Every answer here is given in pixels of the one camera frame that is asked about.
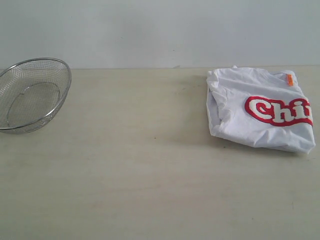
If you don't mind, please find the white t-shirt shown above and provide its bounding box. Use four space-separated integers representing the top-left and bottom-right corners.
206 66 316 154

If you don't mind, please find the metal mesh basket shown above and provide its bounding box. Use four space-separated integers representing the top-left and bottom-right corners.
0 57 72 134

